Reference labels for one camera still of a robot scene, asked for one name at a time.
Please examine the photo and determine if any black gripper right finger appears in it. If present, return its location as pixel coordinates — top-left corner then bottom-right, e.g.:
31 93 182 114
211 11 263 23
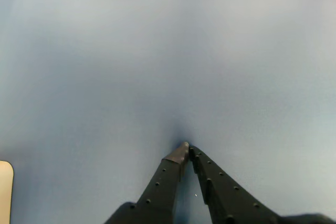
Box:
188 146 284 224

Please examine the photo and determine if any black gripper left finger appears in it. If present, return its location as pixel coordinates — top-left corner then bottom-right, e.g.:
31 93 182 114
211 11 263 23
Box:
103 142 191 224

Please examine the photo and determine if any beige open box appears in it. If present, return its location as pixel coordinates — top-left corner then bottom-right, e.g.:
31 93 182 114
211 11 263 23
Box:
0 160 15 224

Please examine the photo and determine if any dark grey table mat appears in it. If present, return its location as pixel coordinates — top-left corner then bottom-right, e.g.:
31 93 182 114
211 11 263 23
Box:
0 0 336 224

